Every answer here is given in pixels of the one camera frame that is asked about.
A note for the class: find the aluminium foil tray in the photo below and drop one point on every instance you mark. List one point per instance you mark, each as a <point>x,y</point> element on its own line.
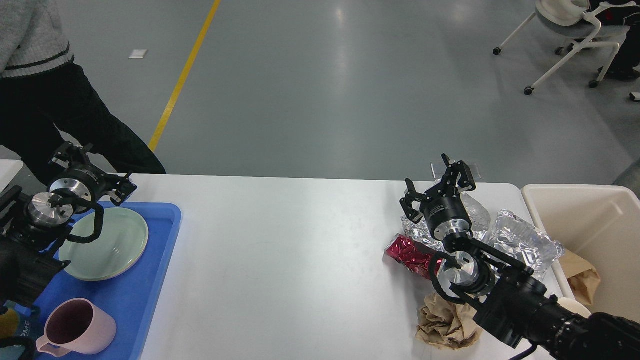
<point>522,241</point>

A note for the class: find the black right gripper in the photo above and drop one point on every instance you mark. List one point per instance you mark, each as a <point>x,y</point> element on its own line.
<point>442,206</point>

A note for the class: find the crushed red can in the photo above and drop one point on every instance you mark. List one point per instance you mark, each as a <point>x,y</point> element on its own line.
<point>416,257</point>

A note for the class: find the person in grey sweater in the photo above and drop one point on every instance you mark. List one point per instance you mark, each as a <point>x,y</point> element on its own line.
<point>45,93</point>

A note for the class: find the small white side table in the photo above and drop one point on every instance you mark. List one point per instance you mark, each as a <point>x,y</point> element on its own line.
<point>9,168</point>

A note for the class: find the beige waste bin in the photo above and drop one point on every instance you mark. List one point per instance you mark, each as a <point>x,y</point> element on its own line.
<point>601,225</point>

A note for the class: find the crumpled brown paper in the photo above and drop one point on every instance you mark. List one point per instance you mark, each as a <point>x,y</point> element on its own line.
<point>446,325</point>

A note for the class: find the pink mug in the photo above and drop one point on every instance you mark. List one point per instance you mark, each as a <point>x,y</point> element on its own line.
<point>77,326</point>

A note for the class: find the person in blue jeans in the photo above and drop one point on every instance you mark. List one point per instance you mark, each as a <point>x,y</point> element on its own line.
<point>630,178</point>

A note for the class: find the brown paper in bin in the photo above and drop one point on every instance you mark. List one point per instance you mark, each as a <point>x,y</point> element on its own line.
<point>583,278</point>

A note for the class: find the crumpled aluminium foil sheet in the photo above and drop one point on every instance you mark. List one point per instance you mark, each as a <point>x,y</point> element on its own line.
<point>478,214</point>

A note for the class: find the white paper cup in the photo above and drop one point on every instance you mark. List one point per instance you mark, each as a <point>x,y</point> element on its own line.
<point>574,306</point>

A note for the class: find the light green plate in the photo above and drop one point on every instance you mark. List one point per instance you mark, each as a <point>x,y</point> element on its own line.
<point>122,242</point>

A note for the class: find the blue HOME mug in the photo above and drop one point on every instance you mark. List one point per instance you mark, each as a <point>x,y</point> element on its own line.
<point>22,322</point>

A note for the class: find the seated person in black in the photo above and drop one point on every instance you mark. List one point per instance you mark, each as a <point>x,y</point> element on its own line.
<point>624,64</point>

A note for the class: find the white chair right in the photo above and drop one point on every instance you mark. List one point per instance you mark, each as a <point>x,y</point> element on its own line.
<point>582,29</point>

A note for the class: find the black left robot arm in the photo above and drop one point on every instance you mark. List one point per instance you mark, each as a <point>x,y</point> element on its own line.
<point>35,226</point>

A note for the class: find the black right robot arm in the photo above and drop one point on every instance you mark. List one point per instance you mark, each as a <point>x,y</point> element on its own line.
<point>511,305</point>

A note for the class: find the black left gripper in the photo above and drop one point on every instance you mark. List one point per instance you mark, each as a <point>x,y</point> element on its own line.
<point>82,179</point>

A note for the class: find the blue plastic tray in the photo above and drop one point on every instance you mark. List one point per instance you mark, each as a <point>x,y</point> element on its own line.
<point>130,298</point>

